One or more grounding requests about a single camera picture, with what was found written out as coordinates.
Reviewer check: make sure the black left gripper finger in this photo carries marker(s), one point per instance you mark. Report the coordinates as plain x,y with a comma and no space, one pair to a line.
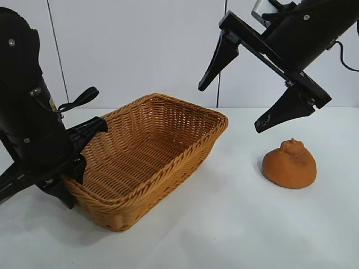
60,192
80,169

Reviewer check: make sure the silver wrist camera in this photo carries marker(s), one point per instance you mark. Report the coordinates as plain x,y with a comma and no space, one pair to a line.
259,9

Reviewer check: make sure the wrinkled orange fruit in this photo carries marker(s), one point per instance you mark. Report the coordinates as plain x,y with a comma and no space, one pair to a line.
290,168

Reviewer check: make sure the woven wicker basket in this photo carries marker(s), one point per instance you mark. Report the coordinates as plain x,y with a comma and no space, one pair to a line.
146,168

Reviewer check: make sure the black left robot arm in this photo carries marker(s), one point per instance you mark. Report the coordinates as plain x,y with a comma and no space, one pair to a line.
16,42

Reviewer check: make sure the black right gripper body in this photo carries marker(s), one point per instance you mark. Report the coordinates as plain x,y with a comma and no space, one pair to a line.
303,42

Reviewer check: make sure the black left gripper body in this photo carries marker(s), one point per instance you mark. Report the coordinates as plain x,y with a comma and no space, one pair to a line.
36,134

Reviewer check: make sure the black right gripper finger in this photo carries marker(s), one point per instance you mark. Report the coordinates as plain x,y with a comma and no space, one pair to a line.
286,110
220,59

